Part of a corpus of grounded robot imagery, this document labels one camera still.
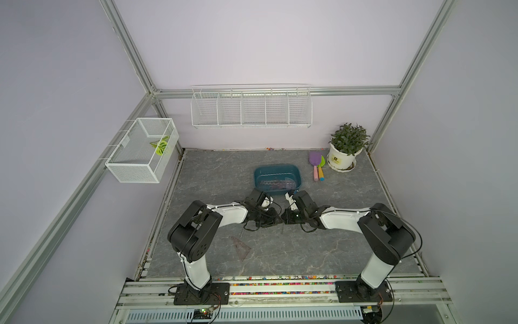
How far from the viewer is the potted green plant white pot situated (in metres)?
1.01

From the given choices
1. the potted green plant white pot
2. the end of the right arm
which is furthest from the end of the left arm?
the potted green plant white pot

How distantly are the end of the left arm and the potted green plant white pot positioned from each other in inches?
18.4

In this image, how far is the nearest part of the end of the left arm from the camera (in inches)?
31.8

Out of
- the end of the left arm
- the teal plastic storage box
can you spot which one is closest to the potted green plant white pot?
the teal plastic storage box

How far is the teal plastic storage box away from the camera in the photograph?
1.05m
